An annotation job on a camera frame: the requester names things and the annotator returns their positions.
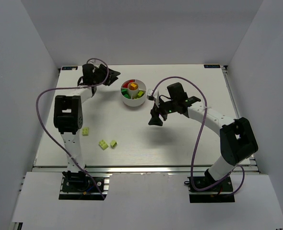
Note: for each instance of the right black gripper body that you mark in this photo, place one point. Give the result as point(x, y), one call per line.
point(159, 111)

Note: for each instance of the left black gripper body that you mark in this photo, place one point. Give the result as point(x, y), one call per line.
point(107, 75)

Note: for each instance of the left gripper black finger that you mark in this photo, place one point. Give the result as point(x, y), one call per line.
point(112, 72)
point(110, 80)

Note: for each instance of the green long lego brick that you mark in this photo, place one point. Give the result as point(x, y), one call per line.
point(125, 93)

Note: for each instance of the orange lego brick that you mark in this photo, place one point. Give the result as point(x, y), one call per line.
point(133, 86)

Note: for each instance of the light green sloped lego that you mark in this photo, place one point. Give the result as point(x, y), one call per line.
point(113, 144)

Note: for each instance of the pale green lego brick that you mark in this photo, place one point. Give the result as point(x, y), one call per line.
point(85, 131)

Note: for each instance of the light green lego brick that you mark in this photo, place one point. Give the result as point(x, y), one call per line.
point(103, 145)

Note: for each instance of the red lego brick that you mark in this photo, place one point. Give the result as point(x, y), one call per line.
point(125, 85)

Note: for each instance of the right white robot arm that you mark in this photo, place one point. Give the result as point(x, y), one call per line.
point(237, 140)

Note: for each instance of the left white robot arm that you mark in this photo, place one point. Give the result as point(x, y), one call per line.
point(68, 113)

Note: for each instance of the white round divided container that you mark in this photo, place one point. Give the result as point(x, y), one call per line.
point(133, 102)

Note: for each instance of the left blue table label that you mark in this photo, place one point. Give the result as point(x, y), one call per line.
point(69, 68)

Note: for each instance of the blue table label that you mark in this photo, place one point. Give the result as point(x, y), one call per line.
point(69, 68)
point(211, 66)

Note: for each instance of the right blue table label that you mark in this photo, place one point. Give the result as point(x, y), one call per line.
point(211, 66)

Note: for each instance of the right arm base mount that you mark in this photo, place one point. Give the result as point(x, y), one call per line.
point(220, 193)

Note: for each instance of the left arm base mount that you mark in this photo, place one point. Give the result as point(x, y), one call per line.
point(79, 186)

